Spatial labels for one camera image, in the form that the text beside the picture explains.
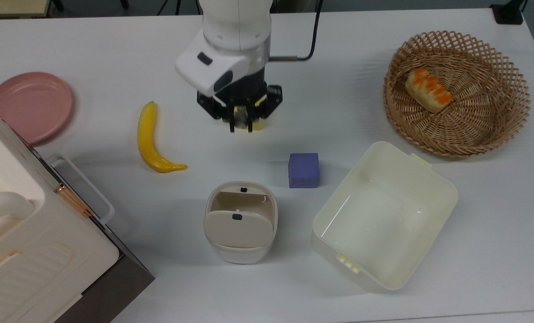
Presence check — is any woven wicker basket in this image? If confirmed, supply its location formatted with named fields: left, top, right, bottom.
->
left=383, top=31, right=531, bottom=157

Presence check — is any black stand base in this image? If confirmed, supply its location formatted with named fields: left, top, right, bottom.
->
left=491, top=0, right=525, bottom=25

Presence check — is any purple cube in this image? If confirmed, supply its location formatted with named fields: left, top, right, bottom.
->
left=288, top=153, right=320, bottom=189

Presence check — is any pink plate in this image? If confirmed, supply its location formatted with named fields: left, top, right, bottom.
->
left=0, top=72, right=73, bottom=145

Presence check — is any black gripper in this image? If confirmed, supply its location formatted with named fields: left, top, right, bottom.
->
left=196, top=67, right=283, bottom=134

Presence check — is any yellow toy banana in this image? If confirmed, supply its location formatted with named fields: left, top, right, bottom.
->
left=137, top=101, right=187, bottom=173

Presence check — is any cream flip-lid trash can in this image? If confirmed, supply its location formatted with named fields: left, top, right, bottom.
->
left=203, top=181, right=278, bottom=264

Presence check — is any cream open plastic bin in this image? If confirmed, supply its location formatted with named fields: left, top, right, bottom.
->
left=312, top=141, right=459, bottom=291

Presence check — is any yellow cube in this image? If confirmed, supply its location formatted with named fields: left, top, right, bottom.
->
left=222, top=106, right=263, bottom=131

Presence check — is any white drawer handle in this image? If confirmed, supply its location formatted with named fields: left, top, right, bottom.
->
left=49, top=154, right=115, bottom=225

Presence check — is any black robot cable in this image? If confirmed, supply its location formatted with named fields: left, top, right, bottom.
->
left=269, top=0, right=324, bottom=62

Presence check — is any toy bread with orange glaze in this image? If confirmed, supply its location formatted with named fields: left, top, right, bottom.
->
left=405, top=69, right=453, bottom=113

